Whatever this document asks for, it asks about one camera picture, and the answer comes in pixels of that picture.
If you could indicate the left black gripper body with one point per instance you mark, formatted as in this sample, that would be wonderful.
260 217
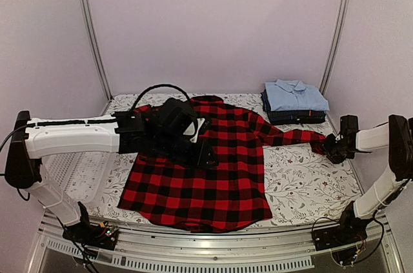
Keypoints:
182 156

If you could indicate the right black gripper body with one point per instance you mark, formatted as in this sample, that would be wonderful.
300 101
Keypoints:
334 151

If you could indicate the red black plaid shirt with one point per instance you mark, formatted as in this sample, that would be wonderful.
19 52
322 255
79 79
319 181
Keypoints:
223 199

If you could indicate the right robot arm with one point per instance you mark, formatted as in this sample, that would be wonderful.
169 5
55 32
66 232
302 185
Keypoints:
391 142

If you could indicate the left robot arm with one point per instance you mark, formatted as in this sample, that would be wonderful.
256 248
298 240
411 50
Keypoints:
171 130

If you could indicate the light blue folded shirt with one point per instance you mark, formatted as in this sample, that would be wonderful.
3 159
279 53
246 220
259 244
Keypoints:
295 95

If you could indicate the white plastic basket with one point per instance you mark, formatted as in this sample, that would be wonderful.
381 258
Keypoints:
81 175

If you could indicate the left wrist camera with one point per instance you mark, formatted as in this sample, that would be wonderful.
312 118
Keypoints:
195 129

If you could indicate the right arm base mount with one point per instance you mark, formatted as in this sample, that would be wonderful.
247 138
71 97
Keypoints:
344 241

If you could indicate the aluminium front rail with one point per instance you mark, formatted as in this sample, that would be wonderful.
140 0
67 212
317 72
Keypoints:
148 248

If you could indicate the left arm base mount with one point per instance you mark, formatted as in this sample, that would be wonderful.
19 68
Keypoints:
102 236

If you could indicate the right aluminium post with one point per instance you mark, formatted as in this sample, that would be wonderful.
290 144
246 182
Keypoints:
334 46

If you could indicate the aluminium post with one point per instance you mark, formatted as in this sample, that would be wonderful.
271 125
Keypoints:
95 50
334 46

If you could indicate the left aluminium post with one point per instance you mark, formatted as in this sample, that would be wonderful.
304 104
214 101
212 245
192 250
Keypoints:
95 50

